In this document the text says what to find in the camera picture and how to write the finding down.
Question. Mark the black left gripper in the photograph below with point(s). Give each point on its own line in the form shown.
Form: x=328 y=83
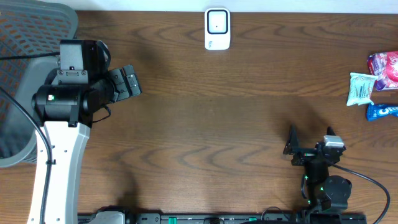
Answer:
x=117 y=86

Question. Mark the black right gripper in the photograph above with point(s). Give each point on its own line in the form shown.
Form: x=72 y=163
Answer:
x=293 y=147

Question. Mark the blue snack bar wrapper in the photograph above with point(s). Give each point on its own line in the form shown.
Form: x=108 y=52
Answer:
x=378 y=111

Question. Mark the teal wet wipes pack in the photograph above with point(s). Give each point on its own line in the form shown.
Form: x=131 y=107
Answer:
x=360 y=89

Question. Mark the purple snack package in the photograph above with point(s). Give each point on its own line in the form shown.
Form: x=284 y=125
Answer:
x=384 y=66

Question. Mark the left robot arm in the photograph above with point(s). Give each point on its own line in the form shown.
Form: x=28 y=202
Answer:
x=65 y=120

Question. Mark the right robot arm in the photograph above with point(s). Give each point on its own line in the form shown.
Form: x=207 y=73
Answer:
x=327 y=194

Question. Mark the white barcode scanner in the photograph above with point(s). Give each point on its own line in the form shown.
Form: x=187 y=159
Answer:
x=217 y=28

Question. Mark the grey plastic mesh basket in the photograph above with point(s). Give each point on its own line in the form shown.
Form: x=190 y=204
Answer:
x=30 y=33

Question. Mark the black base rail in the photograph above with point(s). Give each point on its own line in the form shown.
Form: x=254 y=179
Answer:
x=270 y=216

